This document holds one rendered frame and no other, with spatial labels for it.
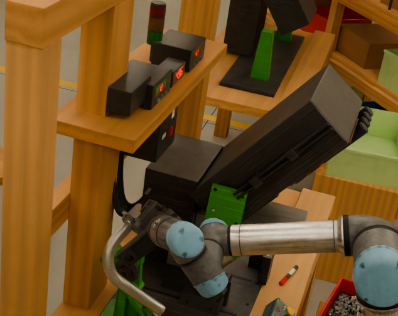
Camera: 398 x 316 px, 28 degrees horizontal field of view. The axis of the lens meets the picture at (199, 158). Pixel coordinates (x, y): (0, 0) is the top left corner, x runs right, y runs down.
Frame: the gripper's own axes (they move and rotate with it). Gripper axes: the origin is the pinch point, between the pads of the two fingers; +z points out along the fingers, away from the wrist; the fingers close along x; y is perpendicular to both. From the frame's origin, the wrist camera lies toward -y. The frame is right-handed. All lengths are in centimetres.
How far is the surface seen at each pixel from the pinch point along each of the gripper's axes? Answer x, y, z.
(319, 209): -86, 63, 73
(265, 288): -65, 19, 36
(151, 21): 21, 57, 44
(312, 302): -163, 50, 151
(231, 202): -31.1, 29.0, 25.2
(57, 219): 7.1, -9.3, 27.8
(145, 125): 11.1, 23.8, 8.6
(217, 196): -27.2, 27.9, 28.0
